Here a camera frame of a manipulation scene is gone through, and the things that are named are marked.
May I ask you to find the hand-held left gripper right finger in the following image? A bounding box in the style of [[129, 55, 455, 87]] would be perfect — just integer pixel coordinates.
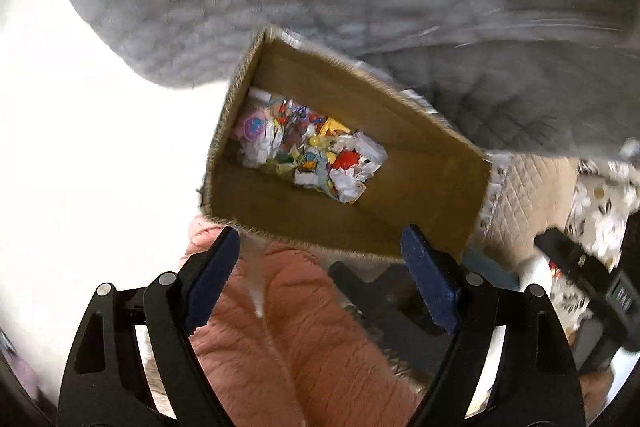
[[400, 224, 586, 427]]

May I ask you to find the floral sofa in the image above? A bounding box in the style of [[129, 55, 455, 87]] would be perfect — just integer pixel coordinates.
[[550, 157, 640, 343]]

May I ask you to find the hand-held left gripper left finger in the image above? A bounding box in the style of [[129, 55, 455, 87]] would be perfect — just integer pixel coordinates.
[[58, 225, 241, 427]]

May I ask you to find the pink fuzzy garment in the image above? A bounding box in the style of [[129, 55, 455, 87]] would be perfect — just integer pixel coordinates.
[[181, 214, 428, 427]]

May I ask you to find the brown cardboard box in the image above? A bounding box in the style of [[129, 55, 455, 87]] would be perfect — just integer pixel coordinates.
[[201, 26, 494, 264]]

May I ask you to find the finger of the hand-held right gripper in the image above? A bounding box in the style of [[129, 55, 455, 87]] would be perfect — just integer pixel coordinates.
[[534, 227, 627, 308]]

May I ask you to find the white tissue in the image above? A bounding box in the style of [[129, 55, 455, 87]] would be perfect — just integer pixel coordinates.
[[519, 254, 553, 290]]

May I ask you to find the pile of wrappers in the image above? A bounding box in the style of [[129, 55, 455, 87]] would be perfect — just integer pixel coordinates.
[[235, 89, 390, 204]]

